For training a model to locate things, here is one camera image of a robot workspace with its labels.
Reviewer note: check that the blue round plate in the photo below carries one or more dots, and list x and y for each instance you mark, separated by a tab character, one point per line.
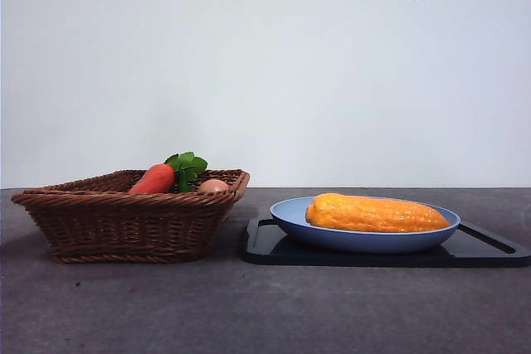
352	243

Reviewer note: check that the brown wicker basket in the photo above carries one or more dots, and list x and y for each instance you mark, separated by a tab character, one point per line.
124	225

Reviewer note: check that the yellow corn cob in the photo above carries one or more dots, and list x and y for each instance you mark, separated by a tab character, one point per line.
373	213

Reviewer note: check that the orange carrot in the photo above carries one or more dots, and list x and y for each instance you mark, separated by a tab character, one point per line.
154	177

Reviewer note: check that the green leafy vegetable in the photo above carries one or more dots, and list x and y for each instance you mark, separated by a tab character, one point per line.
187	163

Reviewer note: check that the brown egg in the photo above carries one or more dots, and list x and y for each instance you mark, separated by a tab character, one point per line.
213	186

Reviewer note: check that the black rectangular tray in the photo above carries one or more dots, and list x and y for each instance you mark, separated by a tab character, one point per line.
477	253

